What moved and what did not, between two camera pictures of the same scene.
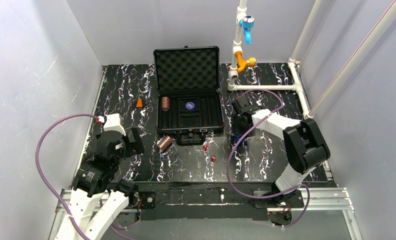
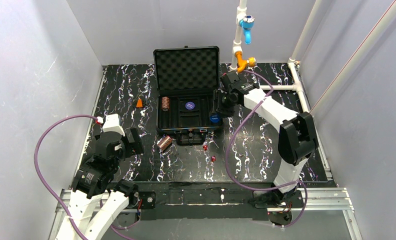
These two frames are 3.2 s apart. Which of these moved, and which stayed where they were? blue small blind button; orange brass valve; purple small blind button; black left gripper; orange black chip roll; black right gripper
Moved: black right gripper; blue small blind button
Stayed: purple small blind button; black left gripper; orange black chip roll; orange brass valve
